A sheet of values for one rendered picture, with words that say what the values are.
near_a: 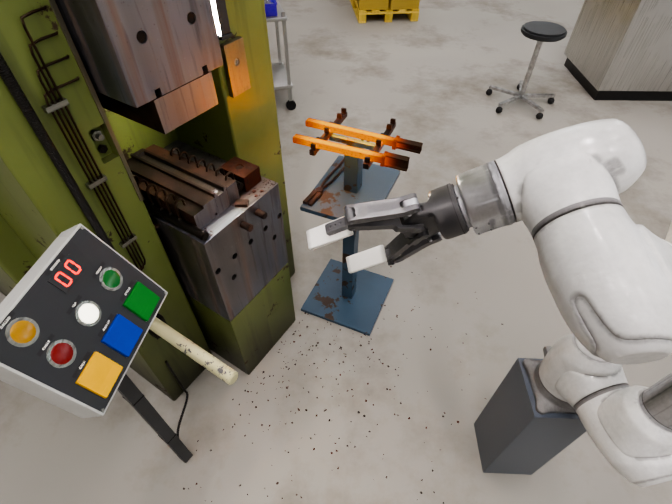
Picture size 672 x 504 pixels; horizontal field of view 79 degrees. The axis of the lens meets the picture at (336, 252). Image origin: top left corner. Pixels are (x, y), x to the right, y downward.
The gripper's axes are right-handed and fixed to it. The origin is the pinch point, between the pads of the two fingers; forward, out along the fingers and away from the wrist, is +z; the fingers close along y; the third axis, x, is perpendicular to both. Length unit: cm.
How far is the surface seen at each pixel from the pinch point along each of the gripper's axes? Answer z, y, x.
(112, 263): 61, 5, 20
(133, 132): 84, 27, 88
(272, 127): 44, 60, 91
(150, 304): 60, 16, 11
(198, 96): 37, 10, 63
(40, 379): 64, -6, -7
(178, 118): 42, 8, 57
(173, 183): 68, 31, 60
